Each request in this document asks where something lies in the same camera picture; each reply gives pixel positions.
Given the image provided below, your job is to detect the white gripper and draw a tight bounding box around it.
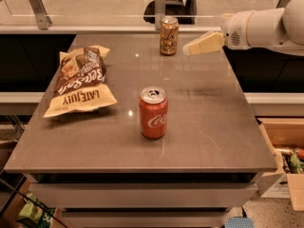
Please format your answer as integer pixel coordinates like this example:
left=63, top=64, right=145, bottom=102
left=182, top=10, right=254, bottom=55

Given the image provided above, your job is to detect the green snack bag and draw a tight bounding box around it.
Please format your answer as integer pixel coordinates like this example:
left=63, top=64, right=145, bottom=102
left=16, top=193, right=54, bottom=228

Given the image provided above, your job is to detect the middle metal glass bracket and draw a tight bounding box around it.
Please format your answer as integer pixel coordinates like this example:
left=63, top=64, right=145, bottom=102
left=155, top=0, right=165, bottom=30

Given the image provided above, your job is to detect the blue plastic basket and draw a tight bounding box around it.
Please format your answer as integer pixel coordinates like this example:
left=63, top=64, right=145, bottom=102
left=224, top=218, right=255, bottom=228

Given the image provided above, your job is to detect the grey table drawer unit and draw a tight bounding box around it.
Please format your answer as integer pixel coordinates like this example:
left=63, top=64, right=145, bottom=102
left=29, top=182, right=257, bottom=228

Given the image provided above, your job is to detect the red Coca-Cola can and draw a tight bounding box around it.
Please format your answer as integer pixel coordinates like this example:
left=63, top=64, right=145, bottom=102
left=139, top=86, right=168, bottom=139

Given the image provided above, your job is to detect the left metal glass bracket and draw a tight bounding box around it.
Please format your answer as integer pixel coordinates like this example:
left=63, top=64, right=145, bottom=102
left=28, top=0, right=52, bottom=30

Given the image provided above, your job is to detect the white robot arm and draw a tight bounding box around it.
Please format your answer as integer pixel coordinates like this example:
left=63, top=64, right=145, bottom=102
left=182, top=0, right=304, bottom=56

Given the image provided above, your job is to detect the cardboard box with items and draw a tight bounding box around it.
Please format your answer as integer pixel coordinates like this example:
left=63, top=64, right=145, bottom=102
left=258, top=118, right=304, bottom=211

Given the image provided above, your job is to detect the Late July chip bag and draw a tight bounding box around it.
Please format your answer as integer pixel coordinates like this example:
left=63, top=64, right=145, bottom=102
left=44, top=46, right=117, bottom=118

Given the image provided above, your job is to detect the orange LaCroix can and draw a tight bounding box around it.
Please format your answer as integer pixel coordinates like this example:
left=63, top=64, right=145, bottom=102
left=160, top=16, right=179, bottom=55

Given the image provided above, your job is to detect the black office chair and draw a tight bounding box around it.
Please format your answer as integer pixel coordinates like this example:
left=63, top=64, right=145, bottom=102
left=143, top=0, right=197, bottom=25

